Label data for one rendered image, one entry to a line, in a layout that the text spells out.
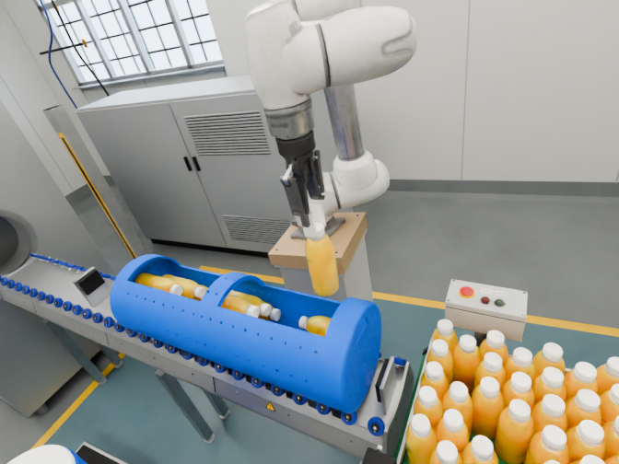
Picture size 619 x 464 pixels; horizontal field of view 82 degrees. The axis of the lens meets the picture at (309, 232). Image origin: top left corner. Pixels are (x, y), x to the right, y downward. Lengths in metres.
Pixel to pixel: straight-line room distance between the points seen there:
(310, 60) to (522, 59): 2.79
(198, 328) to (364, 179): 0.77
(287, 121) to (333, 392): 0.61
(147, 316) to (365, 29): 1.01
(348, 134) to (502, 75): 2.21
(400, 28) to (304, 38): 0.15
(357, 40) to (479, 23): 2.67
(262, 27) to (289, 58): 0.06
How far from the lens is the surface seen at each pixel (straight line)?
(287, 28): 0.64
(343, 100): 1.26
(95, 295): 1.88
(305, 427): 1.20
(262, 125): 2.49
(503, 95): 3.40
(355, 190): 1.37
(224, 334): 1.04
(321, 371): 0.90
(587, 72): 3.42
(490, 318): 1.12
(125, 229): 2.06
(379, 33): 0.66
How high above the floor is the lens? 1.90
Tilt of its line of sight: 34 degrees down
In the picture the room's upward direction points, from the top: 13 degrees counter-clockwise
